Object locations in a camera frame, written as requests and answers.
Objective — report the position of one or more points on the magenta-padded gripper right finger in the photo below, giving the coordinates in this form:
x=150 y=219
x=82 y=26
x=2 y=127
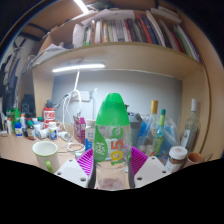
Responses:
x=146 y=168

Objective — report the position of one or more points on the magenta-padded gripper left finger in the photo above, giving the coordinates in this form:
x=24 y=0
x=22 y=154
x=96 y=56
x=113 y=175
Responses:
x=76 y=168

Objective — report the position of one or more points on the clear green-capped drink bottle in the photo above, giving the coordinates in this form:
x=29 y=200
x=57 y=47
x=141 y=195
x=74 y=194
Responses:
x=112 y=113

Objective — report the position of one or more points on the brown jar with white lid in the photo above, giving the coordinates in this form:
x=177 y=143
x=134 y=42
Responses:
x=175 y=158

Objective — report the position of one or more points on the slim green glass bottle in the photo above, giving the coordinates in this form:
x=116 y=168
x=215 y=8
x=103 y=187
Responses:
x=159 y=136

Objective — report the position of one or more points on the blue and white carton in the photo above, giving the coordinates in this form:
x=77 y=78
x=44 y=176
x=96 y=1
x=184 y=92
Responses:
x=89 y=136

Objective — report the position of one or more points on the clear glass bottle yellow cap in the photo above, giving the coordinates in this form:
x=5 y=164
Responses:
x=150 y=133

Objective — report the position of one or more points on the pink carton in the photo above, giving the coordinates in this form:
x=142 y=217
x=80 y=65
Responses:
x=79 y=130

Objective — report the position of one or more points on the grey shaker bottle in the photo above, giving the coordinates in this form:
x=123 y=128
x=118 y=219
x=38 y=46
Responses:
x=135 y=130

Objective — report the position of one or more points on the white pill bottle blue label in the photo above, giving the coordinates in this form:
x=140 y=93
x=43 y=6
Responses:
x=53 y=131

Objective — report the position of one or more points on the brown cup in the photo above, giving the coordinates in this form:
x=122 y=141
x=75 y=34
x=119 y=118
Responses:
x=193 y=159

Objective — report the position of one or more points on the brown bottle with green cap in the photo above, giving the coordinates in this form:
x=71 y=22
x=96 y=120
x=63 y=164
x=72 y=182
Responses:
x=31 y=131

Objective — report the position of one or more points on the clear glass bottle white cap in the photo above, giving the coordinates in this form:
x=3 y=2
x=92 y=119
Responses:
x=191 y=130

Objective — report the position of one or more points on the red and white canister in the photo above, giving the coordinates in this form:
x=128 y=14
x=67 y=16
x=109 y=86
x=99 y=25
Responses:
x=49 y=115

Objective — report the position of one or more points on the white bottle with blue cap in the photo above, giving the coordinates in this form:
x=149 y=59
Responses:
x=18 y=130

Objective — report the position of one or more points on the white under-shelf light bar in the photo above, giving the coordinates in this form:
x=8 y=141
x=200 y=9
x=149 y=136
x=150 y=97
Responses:
x=78 y=67

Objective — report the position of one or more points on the wooden shelf unit with books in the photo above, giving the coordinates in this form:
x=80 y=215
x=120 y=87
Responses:
x=126 y=53

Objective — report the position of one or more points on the white ceiling light strip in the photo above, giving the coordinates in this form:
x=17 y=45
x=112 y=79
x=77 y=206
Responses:
x=81 y=6

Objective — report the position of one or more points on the white wall socket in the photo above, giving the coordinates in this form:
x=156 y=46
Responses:
x=83 y=96

